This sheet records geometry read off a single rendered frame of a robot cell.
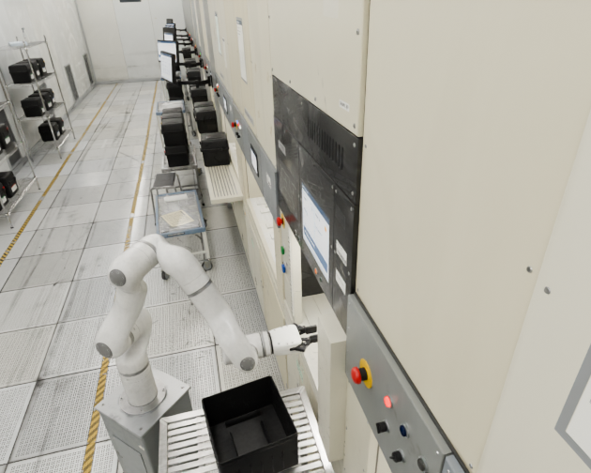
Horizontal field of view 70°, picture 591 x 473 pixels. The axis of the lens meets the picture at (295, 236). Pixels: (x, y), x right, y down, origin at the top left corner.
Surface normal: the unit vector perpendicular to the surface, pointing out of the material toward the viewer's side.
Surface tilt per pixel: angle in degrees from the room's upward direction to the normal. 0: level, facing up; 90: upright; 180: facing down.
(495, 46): 90
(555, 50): 90
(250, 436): 0
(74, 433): 0
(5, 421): 0
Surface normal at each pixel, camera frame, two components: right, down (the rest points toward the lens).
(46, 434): -0.03, -0.87
